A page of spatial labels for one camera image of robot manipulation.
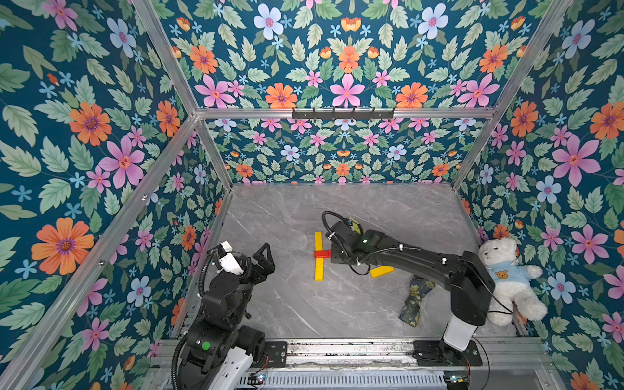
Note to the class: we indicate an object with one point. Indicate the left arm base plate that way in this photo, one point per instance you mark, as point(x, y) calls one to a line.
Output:
point(274, 355)

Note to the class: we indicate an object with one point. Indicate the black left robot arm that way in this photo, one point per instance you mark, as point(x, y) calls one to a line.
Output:
point(218, 349)

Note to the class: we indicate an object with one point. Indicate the yellow block of h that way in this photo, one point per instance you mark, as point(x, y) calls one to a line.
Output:
point(318, 241)

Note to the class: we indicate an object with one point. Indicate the black hook rail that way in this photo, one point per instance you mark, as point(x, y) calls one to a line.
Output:
point(342, 114)

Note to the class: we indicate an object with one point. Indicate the aluminium front rail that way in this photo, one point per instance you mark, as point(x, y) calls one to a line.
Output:
point(497, 352)

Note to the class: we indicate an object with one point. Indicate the red block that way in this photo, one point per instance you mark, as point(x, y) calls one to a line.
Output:
point(324, 254)

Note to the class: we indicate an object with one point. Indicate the lime green block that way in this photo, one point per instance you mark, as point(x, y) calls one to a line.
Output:
point(356, 226)

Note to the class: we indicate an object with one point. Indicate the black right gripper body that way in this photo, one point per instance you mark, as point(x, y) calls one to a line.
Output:
point(342, 242)

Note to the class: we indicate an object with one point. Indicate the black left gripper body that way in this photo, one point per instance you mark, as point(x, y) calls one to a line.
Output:
point(251, 277)

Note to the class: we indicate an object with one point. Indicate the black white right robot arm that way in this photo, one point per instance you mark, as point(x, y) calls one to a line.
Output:
point(464, 276)

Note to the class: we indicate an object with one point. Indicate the camouflage cloth pouch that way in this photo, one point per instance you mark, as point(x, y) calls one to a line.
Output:
point(411, 311)

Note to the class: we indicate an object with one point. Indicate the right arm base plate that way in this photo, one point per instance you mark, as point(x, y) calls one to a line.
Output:
point(434, 353)

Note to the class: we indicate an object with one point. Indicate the white teddy bear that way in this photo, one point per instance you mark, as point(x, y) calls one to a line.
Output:
point(512, 283)

